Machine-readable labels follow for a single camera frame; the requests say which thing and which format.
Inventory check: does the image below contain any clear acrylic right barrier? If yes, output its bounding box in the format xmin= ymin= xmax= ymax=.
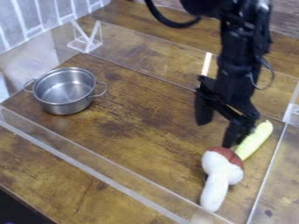
xmin=247 ymin=83 xmax=299 ymax=224

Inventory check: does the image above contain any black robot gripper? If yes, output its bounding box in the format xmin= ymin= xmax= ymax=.
xmin=194 ymin=38 xmax=270 ymax=148

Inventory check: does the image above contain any clear acrylic front barrier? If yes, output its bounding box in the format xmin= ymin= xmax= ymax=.
xmin=0 ymin=106 xmax=234 ymax=224

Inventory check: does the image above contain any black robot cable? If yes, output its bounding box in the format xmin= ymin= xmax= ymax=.
xmin=144 ymin=0 xmax=203 ymax=29

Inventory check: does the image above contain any plush mushroom toy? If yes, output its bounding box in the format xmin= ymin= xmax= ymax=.
xmin=200 ymin=147 xmax=243 ymax=212

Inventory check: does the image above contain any small stainless steel pot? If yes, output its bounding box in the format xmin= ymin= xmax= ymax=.
xmin=23 ymin=67 xmax=108 ymax=116

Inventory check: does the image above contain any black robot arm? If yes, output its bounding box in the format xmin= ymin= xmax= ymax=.
xmin=183 ymin=0 xmax=273 ymax=148

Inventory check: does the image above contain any clear acrylic triangle stand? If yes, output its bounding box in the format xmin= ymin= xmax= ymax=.
xmin=67 ymin=20 xmax=104 ymax=53

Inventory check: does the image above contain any clear acrylic barrier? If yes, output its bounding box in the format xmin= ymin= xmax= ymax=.
xmin=0 ymin=106 xmax=234 ymax=224
xmin=247 ymin=83 xmax=299 ymax=224

